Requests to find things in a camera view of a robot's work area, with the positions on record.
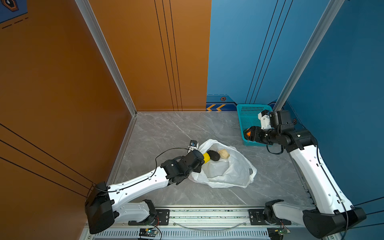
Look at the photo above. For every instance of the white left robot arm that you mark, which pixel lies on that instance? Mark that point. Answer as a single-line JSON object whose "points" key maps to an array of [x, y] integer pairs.
{"points": [[109, 204]]}

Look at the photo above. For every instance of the circuit board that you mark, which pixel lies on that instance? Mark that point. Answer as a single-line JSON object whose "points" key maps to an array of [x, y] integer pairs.
{"points": [[277, 234], [148, 233]]}

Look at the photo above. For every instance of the yellow fruit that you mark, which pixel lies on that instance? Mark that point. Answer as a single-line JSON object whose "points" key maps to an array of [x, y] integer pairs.
{"points": [[206, 157]]}

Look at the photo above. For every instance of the right circuit board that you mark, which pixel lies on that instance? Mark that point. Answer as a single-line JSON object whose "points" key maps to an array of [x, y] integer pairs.
{"points": [[277, 234]]}

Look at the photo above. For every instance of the teal plastic basket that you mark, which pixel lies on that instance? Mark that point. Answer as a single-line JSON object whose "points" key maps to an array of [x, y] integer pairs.
{"points": [[248, 117]]}

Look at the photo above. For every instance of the aluminium corner post right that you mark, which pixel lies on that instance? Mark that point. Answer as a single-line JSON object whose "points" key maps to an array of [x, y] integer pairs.
{"points": [[317, 36]]}

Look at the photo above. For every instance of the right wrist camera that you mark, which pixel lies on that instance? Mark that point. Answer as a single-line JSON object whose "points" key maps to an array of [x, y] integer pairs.
{"points": [[276, 120]]}

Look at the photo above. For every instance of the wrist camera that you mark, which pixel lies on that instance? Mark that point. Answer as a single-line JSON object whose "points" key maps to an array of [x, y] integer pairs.
{"points": [[194, 145], [276, 120]]}

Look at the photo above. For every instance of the aluminium corner post left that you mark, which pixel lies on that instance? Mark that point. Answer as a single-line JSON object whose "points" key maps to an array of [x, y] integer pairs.
{"points": [[99, 38]]}

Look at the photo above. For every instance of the dark avocado fruit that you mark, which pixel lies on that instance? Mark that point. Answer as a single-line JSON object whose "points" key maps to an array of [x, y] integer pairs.
{"points": [[214, 156]]}

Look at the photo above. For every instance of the aluminium corner post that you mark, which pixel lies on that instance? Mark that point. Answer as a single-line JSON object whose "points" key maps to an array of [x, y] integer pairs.
{"points": [[99, 38], [317, 36]]}

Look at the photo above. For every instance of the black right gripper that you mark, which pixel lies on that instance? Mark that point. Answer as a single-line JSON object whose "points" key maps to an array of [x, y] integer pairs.
{"points": [[254, 136]]}

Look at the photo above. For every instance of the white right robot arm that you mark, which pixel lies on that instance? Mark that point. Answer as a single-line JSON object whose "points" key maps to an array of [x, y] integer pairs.
{"points": [[333, 212]]}

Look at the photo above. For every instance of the left circuit board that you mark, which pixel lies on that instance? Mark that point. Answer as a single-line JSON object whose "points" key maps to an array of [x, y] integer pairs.
{"points": [[148, 233]]}

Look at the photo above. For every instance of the white plastic bag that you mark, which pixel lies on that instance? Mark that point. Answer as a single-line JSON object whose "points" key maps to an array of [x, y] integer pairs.
{"points": [[235, 171]]}

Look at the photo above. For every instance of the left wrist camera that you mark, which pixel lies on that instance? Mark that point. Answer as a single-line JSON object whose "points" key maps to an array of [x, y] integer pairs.
{"points": [[194, 145]]}

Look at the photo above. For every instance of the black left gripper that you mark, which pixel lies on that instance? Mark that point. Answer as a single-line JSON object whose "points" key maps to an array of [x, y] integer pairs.
{"points": [[198, 168]]}

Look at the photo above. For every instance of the aluminium front rail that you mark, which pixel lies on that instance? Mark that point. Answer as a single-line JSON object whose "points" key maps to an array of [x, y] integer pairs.
{"points": [[204, 223]]}

